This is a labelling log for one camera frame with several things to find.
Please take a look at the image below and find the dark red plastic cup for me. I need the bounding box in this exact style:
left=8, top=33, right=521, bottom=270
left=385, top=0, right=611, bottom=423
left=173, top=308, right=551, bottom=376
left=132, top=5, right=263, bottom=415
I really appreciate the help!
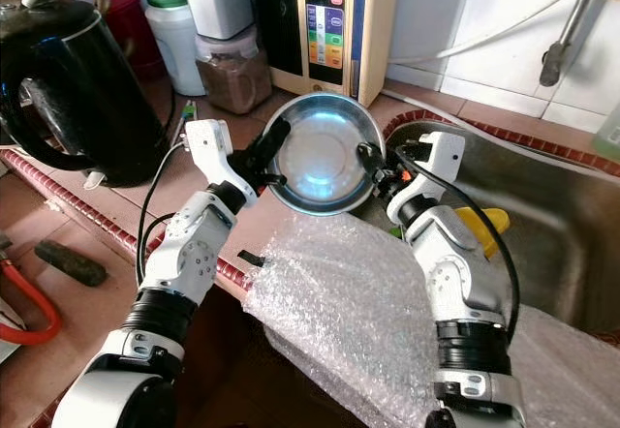
left=105, top=0, right=158, bottom=73

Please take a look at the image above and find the clear bubble wrap sheet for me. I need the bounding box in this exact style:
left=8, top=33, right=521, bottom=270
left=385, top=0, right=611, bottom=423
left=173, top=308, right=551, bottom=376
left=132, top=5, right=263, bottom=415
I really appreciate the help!
left=240, top=211, right=620, bottom=428

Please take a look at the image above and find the white plastic hose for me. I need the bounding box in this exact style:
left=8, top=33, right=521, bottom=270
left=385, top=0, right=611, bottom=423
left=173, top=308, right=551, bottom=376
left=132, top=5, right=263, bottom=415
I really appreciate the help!
left=387, top=0, right=602, bottom=69

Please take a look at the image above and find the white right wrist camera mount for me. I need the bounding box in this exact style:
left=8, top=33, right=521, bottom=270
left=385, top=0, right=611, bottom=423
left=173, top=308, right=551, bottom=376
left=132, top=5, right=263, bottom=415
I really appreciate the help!
left=386, top=130, right=468, bottom=226

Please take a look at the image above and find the clear detergent bottle blue cap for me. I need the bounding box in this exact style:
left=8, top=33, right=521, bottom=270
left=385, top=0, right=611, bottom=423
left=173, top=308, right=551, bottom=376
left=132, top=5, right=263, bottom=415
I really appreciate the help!
left=591, top=102, right=620, bottom=165

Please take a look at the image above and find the brown powder jar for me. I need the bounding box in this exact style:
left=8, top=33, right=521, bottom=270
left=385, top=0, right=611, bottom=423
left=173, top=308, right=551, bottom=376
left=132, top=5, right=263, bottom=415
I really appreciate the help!
left=194, top=29, right=276, bottom=116

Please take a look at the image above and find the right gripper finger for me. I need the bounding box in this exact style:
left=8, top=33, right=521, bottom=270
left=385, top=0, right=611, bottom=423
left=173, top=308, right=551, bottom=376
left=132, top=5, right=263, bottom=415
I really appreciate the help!
left=360, top=141, right=398, bottom=185

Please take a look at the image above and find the white jar green lid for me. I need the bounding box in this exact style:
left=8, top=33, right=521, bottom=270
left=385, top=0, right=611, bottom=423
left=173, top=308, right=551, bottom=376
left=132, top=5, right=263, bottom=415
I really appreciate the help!
left=138, top=0, right=206, bottom=97

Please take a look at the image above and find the black tape strip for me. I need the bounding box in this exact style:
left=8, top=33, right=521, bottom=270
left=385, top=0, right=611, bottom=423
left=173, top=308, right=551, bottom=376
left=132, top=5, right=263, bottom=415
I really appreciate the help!
left=236, top=249, right=269, bottom=268

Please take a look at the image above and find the black electric kettle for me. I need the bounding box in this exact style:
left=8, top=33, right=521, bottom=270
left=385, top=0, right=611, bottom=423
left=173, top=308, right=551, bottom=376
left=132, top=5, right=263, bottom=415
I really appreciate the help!
left=0, top=6, right=172, bottom=189

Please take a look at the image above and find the steel sink basin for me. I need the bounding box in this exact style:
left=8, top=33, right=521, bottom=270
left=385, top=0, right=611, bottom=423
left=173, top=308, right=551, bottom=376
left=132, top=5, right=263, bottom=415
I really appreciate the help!
left=352, top=113, right=620, bottom=340

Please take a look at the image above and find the beige water ionizer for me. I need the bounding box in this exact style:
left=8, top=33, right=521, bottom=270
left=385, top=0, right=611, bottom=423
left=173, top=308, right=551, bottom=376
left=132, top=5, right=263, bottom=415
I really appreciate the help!
left=250, top=0, right=400, bottom=109

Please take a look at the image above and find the orange gas hose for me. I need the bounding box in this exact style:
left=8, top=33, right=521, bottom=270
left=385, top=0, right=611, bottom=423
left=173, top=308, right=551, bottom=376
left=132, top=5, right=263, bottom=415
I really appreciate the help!
left=0, top=257, right=66, bottom=347

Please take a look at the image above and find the shallow steel bowl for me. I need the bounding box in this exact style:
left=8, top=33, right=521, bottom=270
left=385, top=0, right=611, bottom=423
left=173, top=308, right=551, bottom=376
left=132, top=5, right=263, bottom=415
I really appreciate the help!
left=262, top=92, right=388, bottom=219

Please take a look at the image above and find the dark green oblong object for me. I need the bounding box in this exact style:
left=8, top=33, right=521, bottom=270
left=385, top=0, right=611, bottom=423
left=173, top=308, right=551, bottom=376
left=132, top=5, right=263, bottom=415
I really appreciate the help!
left=33, top=239, right=110, bottom=289

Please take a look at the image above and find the yellow plastic cup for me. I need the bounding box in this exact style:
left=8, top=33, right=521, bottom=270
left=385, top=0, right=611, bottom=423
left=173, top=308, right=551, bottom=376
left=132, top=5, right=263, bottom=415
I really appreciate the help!
left=453, top=206, right=512, bottom=260

